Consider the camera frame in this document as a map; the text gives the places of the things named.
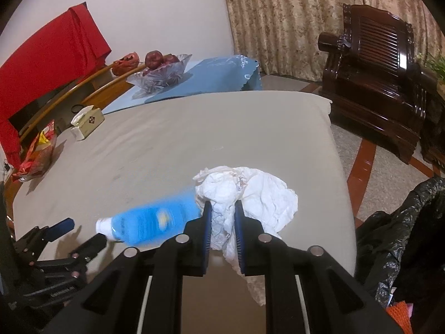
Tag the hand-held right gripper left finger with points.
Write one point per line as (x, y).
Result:
(207, 229)

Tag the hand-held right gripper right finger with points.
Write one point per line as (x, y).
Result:
(238, 233)

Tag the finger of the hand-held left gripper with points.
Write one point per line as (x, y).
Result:
(61, 227)
(90, 247)

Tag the large white tissue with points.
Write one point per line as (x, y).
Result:
(264, 195)

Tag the blue bottle with white cap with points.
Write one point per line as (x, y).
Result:
(146, 222)

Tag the trash bin with black bag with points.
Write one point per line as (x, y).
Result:
(389, 250)

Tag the orange foam fruit net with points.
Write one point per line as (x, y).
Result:
(399, 316)

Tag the red yellow snack bag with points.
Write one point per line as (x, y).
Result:
(36, 153)

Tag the grey tablecloth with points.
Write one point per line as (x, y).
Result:
(173, 139)

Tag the beige tissue box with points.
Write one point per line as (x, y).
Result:
(91, 121)

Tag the blue tablecloth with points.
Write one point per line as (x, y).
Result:
(215, 76)

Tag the glass fruit bowl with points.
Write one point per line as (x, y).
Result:
(160, 76)

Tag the red apple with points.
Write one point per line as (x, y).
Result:
(171, 59)
(153, 59)

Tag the red cloth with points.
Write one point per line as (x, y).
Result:
(52, 48)

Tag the dark wooden armchair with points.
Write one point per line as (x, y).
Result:
(375, 76)

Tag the beige patterned curtain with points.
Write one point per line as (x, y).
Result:
(278, 17)

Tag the dark wooden side table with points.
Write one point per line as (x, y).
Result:
(434, 128)

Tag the green potted plant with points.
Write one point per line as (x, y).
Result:
(438, 66)

